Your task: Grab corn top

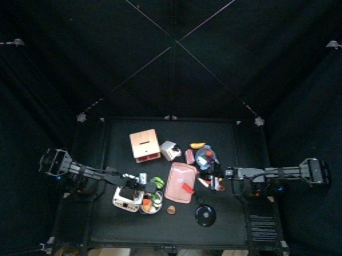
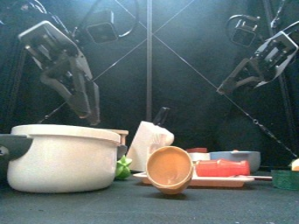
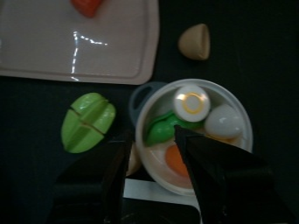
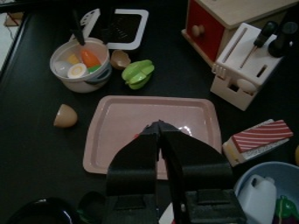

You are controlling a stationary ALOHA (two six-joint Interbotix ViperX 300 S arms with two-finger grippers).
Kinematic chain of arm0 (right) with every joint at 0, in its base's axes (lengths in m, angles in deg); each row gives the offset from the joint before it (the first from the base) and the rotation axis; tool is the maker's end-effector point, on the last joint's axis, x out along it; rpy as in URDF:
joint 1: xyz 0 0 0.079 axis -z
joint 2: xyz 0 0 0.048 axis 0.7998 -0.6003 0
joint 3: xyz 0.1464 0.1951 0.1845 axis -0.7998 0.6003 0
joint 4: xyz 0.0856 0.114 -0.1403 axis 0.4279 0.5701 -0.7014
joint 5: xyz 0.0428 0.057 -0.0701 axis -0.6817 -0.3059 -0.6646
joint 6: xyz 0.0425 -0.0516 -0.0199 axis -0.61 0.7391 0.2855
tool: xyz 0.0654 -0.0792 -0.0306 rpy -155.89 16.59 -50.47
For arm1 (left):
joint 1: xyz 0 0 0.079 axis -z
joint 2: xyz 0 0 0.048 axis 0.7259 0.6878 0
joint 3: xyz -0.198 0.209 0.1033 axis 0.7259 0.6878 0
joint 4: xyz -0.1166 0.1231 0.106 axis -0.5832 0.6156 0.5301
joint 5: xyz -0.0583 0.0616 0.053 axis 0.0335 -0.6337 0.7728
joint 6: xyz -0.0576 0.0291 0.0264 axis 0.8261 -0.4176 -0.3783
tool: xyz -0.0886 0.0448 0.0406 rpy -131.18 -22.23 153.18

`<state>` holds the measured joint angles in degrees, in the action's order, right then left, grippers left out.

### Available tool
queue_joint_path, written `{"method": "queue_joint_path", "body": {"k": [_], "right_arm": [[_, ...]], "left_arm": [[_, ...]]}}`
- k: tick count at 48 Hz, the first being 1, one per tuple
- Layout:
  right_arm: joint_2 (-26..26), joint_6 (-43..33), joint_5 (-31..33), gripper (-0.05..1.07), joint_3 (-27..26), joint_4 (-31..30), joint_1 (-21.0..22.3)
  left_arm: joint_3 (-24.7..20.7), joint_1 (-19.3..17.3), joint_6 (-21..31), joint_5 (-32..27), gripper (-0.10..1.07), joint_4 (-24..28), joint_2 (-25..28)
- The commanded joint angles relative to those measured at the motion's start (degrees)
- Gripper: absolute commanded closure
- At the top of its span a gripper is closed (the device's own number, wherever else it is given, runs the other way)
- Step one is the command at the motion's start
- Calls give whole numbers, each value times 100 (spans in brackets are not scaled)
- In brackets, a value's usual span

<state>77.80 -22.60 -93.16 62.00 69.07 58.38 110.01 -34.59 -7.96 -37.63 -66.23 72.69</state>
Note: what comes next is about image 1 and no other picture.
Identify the orange toy carrot piece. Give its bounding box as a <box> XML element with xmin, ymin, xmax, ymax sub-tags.
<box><xmin>142</xmin><ymin>198</ymin><xmax>154</xmax><ymax>213</ymax></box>

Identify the green toy vegetable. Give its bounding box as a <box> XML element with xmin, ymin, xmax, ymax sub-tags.
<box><xmin>151</xmin><ymin>176</ymin><xmax>167</xmax><ymax>190</ymax></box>

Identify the thin diagonal brace cable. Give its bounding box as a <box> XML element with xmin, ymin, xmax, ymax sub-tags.
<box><xmin>80</xmin><ymin>0</ymin><xmax>236</xmax><ymax>117</ymax></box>
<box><xmin>123</xmin><ymin>0</ymin><xmax>262</xmax><ymax>120</ymax></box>

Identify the white toy pot black handle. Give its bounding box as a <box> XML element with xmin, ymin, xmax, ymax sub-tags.
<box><xmin>111</xmin><ymin>185</ymin><xmax>146</xmax><ymax>213</ymax></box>

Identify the small pink toy block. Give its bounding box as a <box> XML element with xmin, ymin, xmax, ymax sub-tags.
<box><xmin>184</xmin><ymin>148</ymin><xmax>196</xmax><ymax>165</ymax></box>

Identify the red and white toy piece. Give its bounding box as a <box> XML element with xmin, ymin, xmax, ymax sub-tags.
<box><xmin>196</xmin><ymin>177</ymin><xmax>212</xmax><ymax>188</ymax></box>

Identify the white plate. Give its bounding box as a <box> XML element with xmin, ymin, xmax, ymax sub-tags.
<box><xmin>139</xmin><ymin>191</ymin><xmax>164</xmax><ymax>215</ymax></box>

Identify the pink plastic tray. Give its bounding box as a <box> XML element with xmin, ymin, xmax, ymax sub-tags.
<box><xmin>163</xmin><ymin>161</ymin><xmax>200</xmax><ymax>205</ymax></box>

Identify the dark green round dish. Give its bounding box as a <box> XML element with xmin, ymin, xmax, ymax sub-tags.
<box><xmin>194</xmin><ymin>204</ymin><xmax>218</xmax><ymax>228</ymax></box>

